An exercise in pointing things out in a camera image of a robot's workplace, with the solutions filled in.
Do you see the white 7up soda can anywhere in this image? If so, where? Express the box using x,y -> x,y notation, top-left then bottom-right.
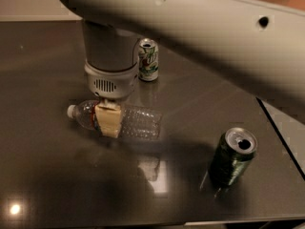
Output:
138,38 -> 158,82

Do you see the green soda can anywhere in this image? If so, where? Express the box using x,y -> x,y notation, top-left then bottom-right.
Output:
209,127 -> 257,187

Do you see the clear plastic water bottle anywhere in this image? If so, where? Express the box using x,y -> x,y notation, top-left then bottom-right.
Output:
67,100 -> 162,140

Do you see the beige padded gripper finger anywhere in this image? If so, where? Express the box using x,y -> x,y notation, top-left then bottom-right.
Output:
94,99 -> 122,138

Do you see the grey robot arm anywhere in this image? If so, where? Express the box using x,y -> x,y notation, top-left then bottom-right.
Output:
59,0 -> 305,122

